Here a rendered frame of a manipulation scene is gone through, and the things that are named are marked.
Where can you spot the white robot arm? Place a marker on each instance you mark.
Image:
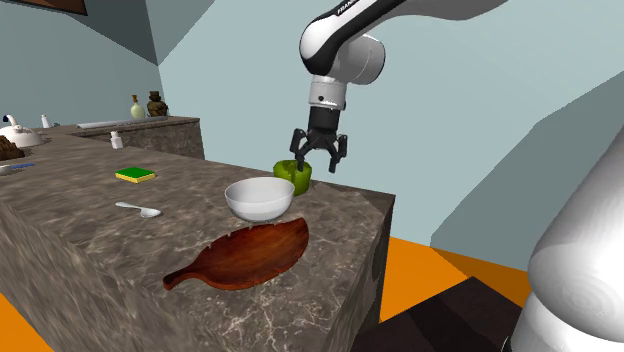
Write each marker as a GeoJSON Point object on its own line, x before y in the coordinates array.
{"type": "Point", "coordinates": [360, 58]}

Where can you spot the leaf-shaped wooden board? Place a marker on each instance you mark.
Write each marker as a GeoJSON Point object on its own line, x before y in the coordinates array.
{"type": "Point", "coordinates": [248, 256]}

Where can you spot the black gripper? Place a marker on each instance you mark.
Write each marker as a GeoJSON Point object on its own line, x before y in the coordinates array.
{"type": "Point", "coordinates": [323, 123]}

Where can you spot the white spoon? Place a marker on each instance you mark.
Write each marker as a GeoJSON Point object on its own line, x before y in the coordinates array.
{"type": "Point", "coordinates": [148, 211]}

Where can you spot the brown figure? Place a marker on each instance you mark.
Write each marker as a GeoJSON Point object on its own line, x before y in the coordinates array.
{"type": "Point", "coordinates": [157, 106]}

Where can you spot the cream vase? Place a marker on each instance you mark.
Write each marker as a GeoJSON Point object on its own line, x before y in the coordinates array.
{"type": "Point", "coordinates": [137, 111]}

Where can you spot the white bowl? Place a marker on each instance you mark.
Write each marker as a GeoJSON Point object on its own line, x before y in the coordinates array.
{"type": "Point", "coordinates": [258, 200]}

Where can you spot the green and yellow sponge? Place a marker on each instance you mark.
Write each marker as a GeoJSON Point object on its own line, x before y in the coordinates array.
{"type": "Point", "coordinates": [135, 173]}

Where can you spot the small white bottle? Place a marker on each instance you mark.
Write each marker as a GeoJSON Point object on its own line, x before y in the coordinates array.
{"type": "Point", "coordinates": [45, 122]}
{"type": "Point", "coordinates": [116, 142]}

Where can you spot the dark wall picture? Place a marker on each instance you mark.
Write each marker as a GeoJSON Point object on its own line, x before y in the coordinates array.
{"type": "Point", "coordinates": [53, 5]}

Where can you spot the brown lumpy object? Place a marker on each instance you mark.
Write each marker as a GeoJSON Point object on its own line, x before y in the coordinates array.
{"type": "Point", "coordinates": [7, 150]}

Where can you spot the green bell pepper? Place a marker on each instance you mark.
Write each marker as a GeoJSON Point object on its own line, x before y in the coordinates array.
{"type": "Point", "coordinates": [302, 180]}

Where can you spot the white teapot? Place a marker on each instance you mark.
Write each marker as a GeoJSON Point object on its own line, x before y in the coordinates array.
{"type": "Point", "coordinates": [19, 136]}

